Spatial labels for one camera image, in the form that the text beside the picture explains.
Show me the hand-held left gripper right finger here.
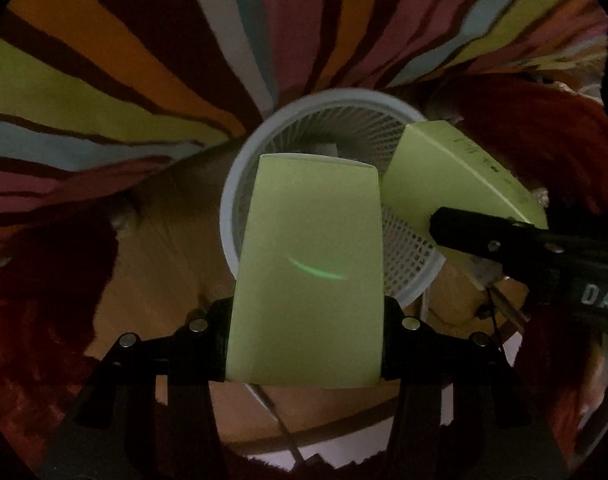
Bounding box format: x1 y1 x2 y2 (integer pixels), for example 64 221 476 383
381 297 571 480

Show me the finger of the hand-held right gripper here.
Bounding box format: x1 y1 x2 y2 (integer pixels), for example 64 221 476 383
428 207 566 282

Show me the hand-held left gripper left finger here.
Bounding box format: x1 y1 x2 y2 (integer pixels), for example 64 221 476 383
38 298 233 480

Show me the light green cardboard box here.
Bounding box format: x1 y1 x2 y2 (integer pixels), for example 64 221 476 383
382 120 549 287
225 154 386 390

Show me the white plastic mesh basket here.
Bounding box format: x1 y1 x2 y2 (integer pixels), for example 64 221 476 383
219 88 447 308

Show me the white power strip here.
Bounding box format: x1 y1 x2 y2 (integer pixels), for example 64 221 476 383
464 256 507 291

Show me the red shaggy rug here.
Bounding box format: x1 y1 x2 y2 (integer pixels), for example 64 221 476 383
0 72 608 480

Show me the colourful striped rug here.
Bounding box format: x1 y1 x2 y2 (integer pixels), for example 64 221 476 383
0 0 608 233

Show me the grey cable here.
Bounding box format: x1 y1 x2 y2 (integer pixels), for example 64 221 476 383
494 290 532 333

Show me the thin black cable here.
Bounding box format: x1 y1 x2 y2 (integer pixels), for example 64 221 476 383
481 285 507 348

